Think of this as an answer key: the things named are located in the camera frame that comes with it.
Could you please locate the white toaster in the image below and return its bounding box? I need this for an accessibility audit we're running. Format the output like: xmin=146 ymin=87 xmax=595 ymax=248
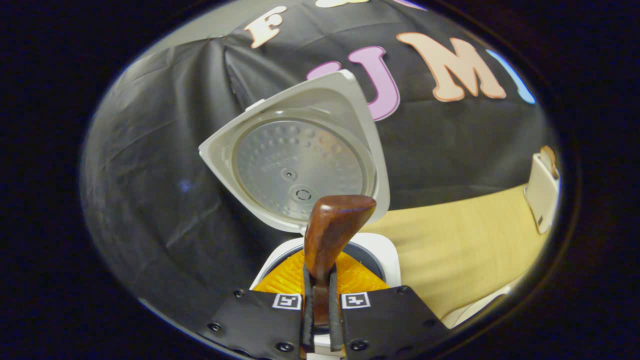
xmin=524 ymin=150 xmax=561 ymax=235

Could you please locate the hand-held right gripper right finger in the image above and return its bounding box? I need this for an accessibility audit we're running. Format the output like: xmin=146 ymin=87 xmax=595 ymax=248
xmin=327 ymin=250 xmax=451 ymax=360

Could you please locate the white rice cooker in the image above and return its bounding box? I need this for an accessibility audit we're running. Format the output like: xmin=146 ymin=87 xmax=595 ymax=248
xmin=198 ymin=70 xmax=402 ymax=301

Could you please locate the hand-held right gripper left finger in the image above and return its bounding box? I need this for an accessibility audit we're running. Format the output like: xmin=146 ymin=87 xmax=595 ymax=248
xmin=199 ymin=249 xmax=313 ymax=360

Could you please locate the brown toast slice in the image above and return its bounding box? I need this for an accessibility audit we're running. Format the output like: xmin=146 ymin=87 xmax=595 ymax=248
xmin=540 ymin=145 xmax=559 ymax=180

